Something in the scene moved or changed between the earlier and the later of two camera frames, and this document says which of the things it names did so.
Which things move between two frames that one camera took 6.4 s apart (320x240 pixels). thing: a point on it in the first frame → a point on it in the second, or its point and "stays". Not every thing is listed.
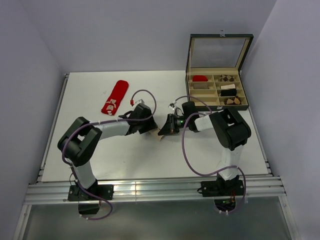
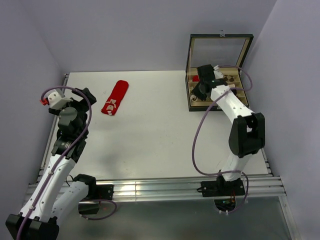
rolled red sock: x=199 y=78 stays
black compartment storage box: x=212 y=74 stays
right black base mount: x=222 y=188 stays
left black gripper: x=151 y=124 → x=83 y=103
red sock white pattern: x=110 y=107 stays
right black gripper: x=169 y=127 → x=195 y=92
